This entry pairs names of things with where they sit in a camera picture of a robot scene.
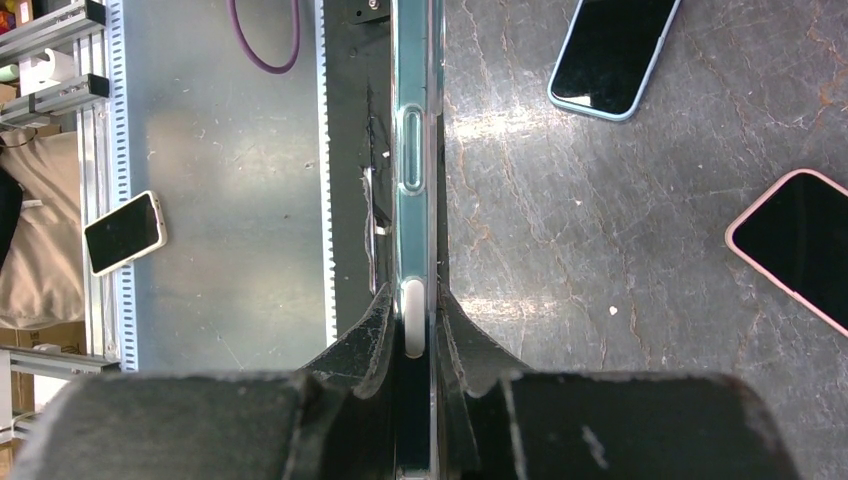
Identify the clear phone case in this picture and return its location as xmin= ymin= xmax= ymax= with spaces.
xmin=391 ymin=1 xmax=439 ymax=479

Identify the phone in pink case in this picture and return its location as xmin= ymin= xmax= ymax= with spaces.
xmin=724 ymin=168 xmax=847 ymax=336

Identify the white toothed cable duct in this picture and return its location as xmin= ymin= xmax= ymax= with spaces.
xmin=313 ymin=0 xmax=338 ymax=347

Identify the phone in white case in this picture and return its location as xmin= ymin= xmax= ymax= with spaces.
xmin=82 ymin=190 xmax=167 ymax=277

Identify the phone in blue case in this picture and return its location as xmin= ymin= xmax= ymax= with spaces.
xmin=547 ymin=0 xmax=680 ymax=122

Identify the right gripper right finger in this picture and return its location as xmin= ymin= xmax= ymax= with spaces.
xmin=435 ymin=289 xmax=799 ymax=479

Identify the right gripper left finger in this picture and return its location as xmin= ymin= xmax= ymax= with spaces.
xmin=10 ymin=287 xmax=395 ymax=479

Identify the black phone teal edge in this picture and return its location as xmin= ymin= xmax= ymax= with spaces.
xmin=429 ymin=1 xmax=450 ymax=299

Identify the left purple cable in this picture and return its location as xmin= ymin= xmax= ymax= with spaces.
xmin=226 ymin=0 xmax=303 ymax=75

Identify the aluminium frame rail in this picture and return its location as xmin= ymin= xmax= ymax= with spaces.
xmin=1 ymin=1 xmax=138 ymax=371

